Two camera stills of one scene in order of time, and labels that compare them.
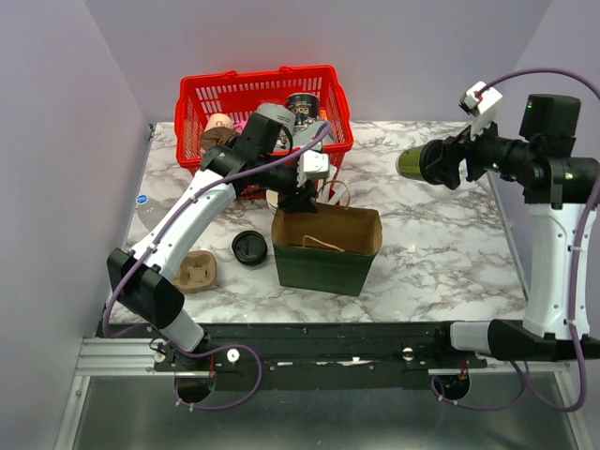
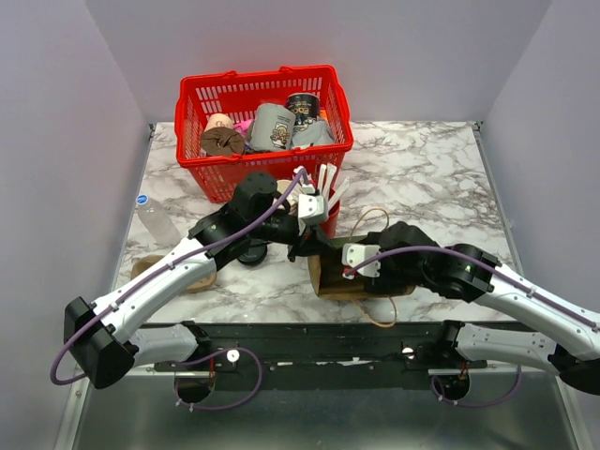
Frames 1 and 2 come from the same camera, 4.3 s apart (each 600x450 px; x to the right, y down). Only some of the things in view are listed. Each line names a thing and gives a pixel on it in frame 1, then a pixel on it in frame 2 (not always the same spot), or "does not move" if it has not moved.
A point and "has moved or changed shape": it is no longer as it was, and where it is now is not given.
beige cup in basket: [218, 120] does not move
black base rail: [348, 356] does not move
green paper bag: [332, 250] has moved or changed shape
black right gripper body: [487, 151] -> [393, 277]
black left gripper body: [289, 199] -> [298, 247]
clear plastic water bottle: [148, 210] does not move
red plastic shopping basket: [240, 96] does not move
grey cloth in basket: [304, 132] does not move
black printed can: [306, 106] does not move
